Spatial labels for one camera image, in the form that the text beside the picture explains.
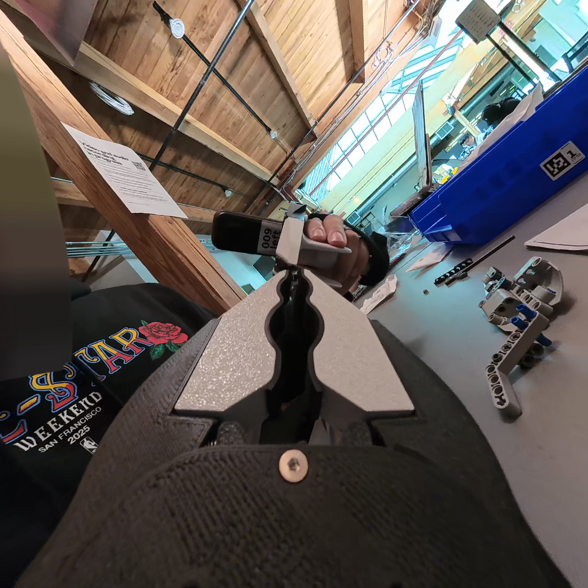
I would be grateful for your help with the clear plastic packet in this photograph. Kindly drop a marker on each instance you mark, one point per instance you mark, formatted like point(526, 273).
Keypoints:
point(381, 294)
point(429, 257)

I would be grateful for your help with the grey angled beam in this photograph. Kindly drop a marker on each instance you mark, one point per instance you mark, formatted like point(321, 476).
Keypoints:
point(503, 390)

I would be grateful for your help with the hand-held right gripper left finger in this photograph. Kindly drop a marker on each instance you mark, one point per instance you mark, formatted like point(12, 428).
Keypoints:
point(229, 367)

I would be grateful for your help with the black holed beam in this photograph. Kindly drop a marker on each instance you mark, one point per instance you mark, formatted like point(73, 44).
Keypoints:
point(452, 273)

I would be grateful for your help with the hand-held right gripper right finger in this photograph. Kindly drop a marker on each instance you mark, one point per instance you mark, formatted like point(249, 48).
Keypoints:
point(363, 367)

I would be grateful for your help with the wooden post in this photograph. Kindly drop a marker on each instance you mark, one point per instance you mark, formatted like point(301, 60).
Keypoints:
point(160, 243)

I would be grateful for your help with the white notice paper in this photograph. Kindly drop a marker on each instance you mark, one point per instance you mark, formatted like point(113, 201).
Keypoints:
point(124, 170)

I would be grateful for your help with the white paper sheet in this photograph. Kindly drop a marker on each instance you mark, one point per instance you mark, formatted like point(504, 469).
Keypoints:
point(519, 115)

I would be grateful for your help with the tan rounded panel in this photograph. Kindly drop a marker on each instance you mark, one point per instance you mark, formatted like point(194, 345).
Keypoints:
point(477, 20)

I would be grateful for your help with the black ceiling conduit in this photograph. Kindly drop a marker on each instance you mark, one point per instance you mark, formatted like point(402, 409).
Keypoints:
point(216, 73)

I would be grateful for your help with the grey metal pipe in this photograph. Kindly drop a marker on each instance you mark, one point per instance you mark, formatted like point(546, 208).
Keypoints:
point(202, 82)

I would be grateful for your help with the person's left hand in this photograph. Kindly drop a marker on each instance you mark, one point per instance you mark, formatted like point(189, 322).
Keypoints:
point(330, 232)

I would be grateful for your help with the open laptop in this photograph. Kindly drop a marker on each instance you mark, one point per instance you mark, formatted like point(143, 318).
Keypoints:
point(420, 138)

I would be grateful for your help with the black printed shirt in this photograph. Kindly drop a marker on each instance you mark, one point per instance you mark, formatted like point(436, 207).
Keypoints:
point(46, 482)

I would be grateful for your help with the grey brick model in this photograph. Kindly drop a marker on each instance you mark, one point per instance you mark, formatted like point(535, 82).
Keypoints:
point(505, 303)

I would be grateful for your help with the long black axle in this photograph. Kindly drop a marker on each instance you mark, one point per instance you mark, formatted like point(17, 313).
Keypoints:
point(494, 251)

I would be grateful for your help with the blue tagged storage bin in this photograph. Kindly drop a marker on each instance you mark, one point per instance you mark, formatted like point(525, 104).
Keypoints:
point(505, 193)

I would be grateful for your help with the blue connector pin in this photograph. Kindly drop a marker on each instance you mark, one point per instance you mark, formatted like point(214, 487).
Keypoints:
point(526, 310)
point(519, 322)
point(543, 339)

